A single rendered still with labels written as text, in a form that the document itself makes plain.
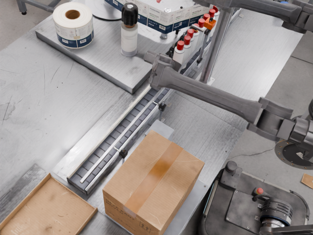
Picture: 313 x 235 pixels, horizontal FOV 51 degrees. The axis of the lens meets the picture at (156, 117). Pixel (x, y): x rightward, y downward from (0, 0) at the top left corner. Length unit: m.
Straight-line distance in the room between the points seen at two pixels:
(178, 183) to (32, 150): 0.72
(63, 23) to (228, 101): 1.09
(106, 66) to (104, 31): 0.27
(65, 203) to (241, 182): 1.21
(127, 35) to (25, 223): 0.98
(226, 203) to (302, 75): 1.62
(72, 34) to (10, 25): 1.69
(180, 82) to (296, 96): 2.24
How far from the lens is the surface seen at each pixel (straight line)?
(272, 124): 0.98
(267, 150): 2.73
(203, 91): 0.98
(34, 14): 3.52
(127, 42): 1.75
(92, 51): 1.86
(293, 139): 0.98
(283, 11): 1.27
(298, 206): 2.34
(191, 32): 1.70
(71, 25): 1.80
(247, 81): 1.92
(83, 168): 1.47
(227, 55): 2.01
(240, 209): 2.16
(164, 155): 1.22
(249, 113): 0.98
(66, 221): 1.44
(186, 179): 1.20
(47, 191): 1.50
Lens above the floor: 2.21
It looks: 56 degrees down
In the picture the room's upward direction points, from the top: 9 degrees clockwise
